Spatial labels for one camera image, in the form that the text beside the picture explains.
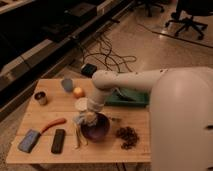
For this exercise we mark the wooden table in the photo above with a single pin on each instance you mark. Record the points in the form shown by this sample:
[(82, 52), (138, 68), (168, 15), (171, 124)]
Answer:
[(62, 105)]

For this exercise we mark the black remote control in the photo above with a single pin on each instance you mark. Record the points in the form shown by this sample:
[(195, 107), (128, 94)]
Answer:
[(58, 141)]

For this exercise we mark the black office chair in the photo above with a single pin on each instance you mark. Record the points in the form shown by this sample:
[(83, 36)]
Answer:
[(185, 12), (148, 4)]

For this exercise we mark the orange fruit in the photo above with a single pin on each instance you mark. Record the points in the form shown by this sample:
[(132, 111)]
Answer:
[(78, 92)]

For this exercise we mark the dark dried fruit pile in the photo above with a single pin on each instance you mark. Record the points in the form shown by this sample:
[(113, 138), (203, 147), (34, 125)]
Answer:
[(129, 137)]

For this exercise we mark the green plastic tray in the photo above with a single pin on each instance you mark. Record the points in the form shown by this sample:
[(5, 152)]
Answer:
[(128, 98)]

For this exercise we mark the yellow banana peel strip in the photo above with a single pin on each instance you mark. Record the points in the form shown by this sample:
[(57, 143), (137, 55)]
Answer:
[(79, 138)]

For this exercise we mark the white plastic cup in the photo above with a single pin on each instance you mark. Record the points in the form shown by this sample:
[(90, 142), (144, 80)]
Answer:
[(81, 104)]

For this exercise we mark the black power box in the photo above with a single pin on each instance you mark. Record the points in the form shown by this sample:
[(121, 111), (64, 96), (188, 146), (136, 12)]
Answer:
[(88, 70)]

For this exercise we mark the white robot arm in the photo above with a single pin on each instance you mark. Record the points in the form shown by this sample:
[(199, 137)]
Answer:
[(181, 113)]

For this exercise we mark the blue sponge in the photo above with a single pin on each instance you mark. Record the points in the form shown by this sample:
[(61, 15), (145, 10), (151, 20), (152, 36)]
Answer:
[(29, 141)]

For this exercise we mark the blue cup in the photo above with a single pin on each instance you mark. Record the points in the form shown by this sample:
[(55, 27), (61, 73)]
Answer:
[(67, 84)]

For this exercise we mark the purple bowl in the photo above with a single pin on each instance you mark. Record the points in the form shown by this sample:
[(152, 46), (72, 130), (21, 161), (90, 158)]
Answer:
[(98, 131)]

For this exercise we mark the metal can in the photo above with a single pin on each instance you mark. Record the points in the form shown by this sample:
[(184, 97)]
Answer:
[(41, 98)]

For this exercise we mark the light blue towel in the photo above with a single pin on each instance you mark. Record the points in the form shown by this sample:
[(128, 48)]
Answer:
[(79, 119)]

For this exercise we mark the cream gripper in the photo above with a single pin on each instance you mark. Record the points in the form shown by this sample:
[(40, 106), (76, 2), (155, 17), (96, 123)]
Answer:
[(90, 118)]

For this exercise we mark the orange carrot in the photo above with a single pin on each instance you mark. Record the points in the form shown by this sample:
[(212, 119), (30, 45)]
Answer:
[(53, 123)]

